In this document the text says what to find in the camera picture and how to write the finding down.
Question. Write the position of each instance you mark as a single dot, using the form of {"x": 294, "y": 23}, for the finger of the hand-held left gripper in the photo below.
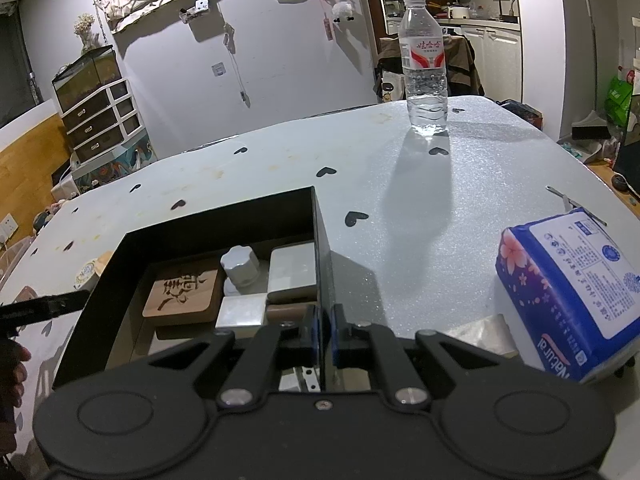
{"x": 45, "y": 306}

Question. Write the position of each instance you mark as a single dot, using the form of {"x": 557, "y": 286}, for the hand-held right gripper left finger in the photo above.
{"x": 313, "y": 334}

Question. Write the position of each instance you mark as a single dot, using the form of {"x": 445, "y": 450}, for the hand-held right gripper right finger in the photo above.
{"x": 332, "y": 334}

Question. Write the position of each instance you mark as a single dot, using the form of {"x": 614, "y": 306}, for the brown rectangular block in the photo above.
{"x": 286, "y": 314}

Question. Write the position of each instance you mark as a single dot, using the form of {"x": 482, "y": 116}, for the white power adapter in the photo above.
{"x": 293, "y": 272}

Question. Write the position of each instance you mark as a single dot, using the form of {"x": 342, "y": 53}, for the white square block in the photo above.
{"x": 240, "y": 311}

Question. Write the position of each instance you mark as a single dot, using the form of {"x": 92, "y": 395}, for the white ridged round cap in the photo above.
{"x": 240, "y": 266}

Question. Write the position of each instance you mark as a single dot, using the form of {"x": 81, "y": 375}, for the carved wooden coaster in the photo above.
{"x": 182, "y": 295}

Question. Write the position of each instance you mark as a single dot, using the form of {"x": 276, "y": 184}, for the black box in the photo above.
{"x": 215, "y": 215}

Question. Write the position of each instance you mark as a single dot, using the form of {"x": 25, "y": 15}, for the person's left hand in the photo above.
{"x": 12, "y": 372}

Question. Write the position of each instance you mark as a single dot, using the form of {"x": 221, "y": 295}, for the clear plastic wrapper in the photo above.
{"x": 482, "y": 334}

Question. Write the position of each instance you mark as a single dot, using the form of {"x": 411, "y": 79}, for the colourful patterned storage box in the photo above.
{"x": 112, "y": 167}

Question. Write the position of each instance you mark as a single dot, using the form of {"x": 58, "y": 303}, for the heart print table cover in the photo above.
{"x": 425, "y": 200}

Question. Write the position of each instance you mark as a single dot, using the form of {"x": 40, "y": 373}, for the white drawer cabinet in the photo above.
{"x": 102, "y": 120}

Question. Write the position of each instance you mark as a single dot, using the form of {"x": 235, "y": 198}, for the glass fish tank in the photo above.
{"x": 87, "y": 77}

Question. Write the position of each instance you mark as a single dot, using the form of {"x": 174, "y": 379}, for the blue tissue pack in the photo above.
{"x": 570, "y": 300}

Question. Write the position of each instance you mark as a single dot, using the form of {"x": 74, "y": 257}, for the chair with dark jacket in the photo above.
{"x": 387, "y": 75}

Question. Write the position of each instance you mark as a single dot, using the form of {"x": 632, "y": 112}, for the thin metal tool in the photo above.
{"x": 570, "y": 200}

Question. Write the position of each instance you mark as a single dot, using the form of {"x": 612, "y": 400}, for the dried flower bunch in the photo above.
{"x": 85, "y": 30}

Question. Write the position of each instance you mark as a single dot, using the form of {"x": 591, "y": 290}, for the clear water bottle red label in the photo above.
{"x": 423, "y": 70}

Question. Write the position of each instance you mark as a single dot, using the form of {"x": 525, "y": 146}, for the white kitchen cabinet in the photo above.
{"x": 495, "y": 65}

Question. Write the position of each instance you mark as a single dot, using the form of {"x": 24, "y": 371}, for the white plush toy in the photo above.
{"x": 342, "y": 10}

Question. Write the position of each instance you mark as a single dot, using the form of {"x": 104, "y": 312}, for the green plastic bag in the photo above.
{"x": 617, "y": 100}

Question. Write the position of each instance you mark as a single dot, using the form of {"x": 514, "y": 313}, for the white wall outlet plate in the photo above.
{"x": 218, "y": 69}

